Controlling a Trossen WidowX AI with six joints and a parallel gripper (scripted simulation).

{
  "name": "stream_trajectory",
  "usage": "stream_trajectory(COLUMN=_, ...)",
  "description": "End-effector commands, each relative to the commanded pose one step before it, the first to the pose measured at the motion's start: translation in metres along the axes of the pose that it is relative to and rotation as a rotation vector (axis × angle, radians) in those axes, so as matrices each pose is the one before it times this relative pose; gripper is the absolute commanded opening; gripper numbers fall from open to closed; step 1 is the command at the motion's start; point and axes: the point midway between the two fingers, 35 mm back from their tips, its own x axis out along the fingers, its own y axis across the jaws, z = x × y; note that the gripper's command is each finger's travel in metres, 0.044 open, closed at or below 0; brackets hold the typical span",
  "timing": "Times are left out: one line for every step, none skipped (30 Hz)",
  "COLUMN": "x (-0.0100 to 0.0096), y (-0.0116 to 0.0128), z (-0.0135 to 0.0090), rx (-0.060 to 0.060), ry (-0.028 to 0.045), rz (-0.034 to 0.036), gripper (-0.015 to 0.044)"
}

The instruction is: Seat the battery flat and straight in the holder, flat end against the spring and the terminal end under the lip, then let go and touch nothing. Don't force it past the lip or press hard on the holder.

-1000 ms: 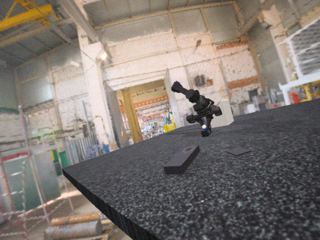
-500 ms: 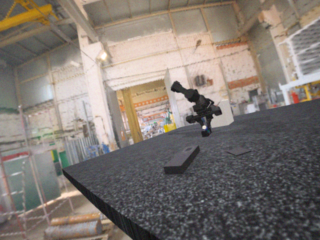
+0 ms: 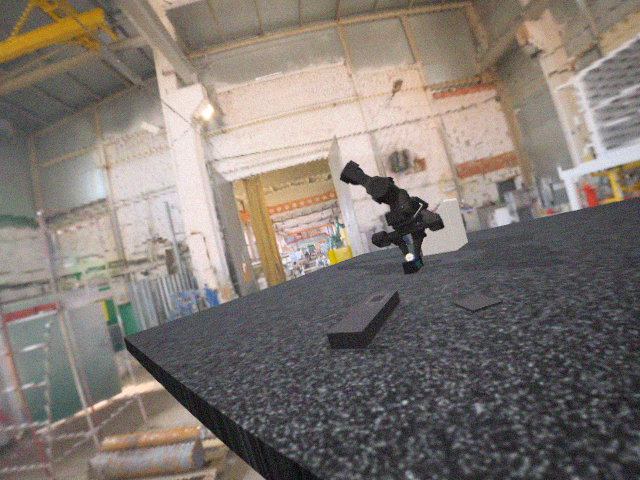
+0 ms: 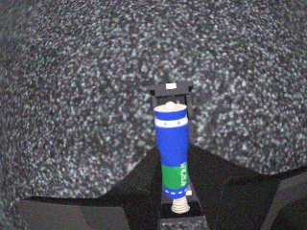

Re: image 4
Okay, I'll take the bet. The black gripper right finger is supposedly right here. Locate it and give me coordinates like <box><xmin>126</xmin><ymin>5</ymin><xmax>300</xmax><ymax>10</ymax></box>
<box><xmin>187</xmin><ymin>142</ymin><xmax>307</xmax><ymax>230</ymax></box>

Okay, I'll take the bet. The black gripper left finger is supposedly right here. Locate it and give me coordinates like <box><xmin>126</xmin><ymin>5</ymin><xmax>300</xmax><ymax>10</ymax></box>
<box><xmin>18</xmin><ymin>146</ymin><xmax>162</xmax><ymax>230</ymax></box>

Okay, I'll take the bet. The blue and green battery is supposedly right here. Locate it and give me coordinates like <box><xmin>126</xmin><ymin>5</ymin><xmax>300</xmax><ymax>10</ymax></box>
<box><xmin>153</xmin><ymin>103</ymin><xmax>189</xmax><ymax>199</ymax></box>

